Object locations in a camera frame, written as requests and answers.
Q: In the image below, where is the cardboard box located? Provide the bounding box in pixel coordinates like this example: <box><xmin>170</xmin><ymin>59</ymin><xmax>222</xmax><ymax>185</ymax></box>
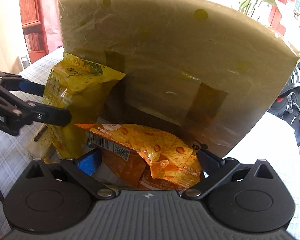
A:
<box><xmin>59</xmin><ymin>0</ymin><xmax>300</xmax><ymax>157</ymax></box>

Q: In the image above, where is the exercise bike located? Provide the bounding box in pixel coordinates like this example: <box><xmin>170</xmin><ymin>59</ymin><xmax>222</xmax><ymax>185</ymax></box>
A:
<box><xmin>268</xmin><ymin>60</ymin><xmax>300</xmax><ymax>146</ymax></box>

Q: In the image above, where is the yellow chip bag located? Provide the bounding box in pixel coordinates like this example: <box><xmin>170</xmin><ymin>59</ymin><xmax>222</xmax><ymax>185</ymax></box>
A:
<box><xmin>43</xmin><ymin>52</ymin><xmax>125</xmax><ymax>159</ymax></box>

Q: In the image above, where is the orange tortilla chip bag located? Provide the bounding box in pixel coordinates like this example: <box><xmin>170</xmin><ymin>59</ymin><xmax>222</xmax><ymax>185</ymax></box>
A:
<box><xmin>78</xmin><ymin>124</ymin><xmax>202</xmax><ymax>190</ymax></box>

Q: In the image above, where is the plaid bed sheet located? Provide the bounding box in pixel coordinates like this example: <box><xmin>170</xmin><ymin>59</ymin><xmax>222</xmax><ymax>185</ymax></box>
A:
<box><xmin>0</xmin><ymin>47</ymin><xmax>300</xmax><ymax>240</ymax></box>

